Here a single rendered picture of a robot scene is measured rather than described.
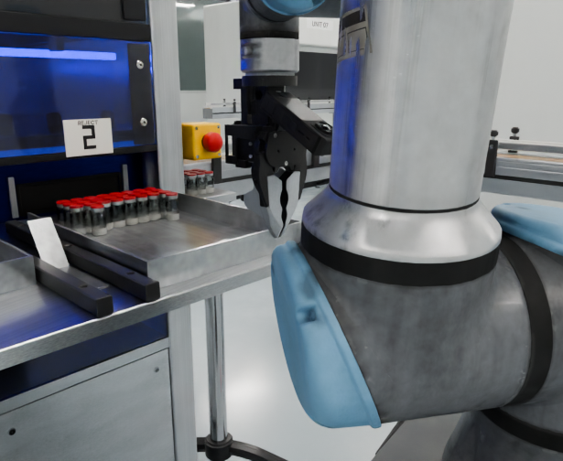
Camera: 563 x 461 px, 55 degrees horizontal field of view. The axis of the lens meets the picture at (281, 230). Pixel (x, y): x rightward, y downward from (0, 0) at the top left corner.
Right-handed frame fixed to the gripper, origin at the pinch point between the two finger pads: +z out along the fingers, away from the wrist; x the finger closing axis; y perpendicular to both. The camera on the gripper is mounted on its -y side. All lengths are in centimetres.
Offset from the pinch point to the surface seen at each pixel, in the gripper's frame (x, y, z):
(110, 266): 21.7, 6.8, 1.6
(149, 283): 21.5, -1.2, 1.6
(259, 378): -78, 88, 92
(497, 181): -82, 4, 4
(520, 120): -143, 23, -7
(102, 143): 4.8, 38.5, -9.2
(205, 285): 14.2, -1.4, 3.9
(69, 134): 10.4, 38.4, -11.1
